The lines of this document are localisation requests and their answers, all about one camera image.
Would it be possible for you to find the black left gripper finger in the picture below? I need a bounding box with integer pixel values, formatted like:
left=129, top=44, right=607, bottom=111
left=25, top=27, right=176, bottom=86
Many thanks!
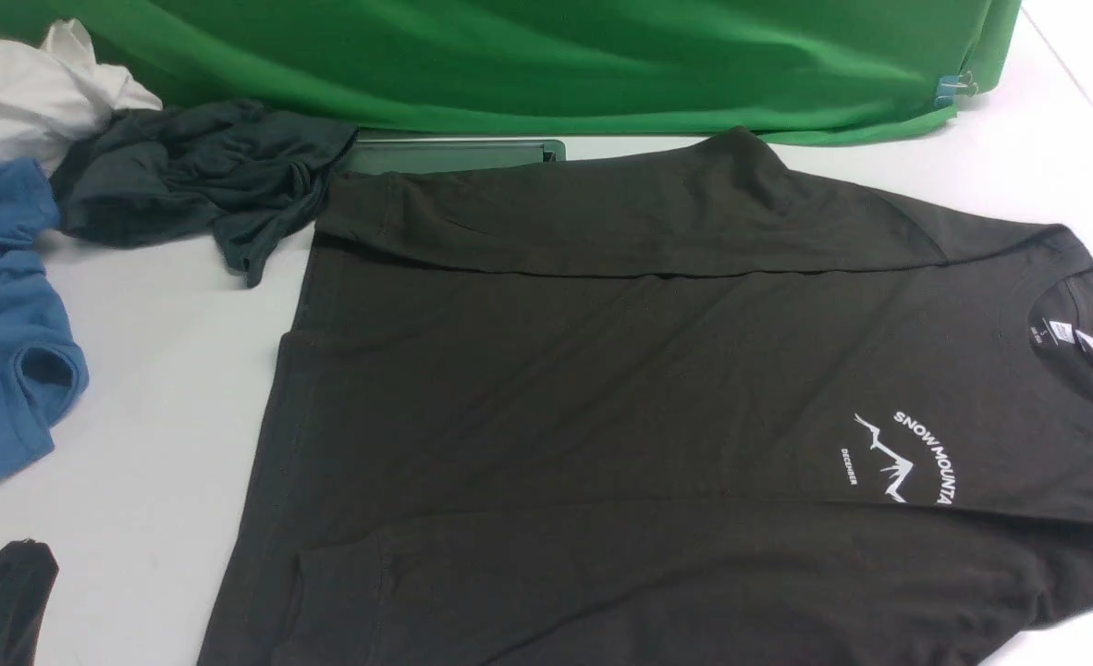
left=0, top=539, right=59, bottom=665

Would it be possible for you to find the metal table cable hatch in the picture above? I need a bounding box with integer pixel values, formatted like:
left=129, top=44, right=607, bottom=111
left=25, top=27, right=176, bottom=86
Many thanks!
left=338, top=139, right=565, bottom=176

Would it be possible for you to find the white crumpled cloth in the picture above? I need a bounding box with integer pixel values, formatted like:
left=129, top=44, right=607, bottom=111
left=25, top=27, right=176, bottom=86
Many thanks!
left=0, top=17, right=163, bottom=176

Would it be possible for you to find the dark teal crumpled shirt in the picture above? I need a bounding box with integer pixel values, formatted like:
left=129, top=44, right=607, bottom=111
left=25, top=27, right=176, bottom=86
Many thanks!
left=49, top=100, right=359, bottom=288

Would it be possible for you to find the blue binder clip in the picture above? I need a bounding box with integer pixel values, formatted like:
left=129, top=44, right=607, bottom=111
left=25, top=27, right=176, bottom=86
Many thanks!
left=935, top=71, right=979, bottom=108

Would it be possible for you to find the green backdrop cloth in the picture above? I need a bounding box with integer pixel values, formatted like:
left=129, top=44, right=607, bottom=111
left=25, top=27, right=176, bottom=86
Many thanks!
left=0, top=1, right=1021, bottom=147

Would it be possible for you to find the gray long sleeve shirt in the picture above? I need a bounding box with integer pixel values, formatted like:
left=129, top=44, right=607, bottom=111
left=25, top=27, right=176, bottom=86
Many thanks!
left=199, top=129, right=1093, bottom=665

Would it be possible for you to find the blue crumpled shirt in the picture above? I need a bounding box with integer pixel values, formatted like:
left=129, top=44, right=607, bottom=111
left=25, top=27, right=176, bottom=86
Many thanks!
left=0, top=157, right=89, bottom=482

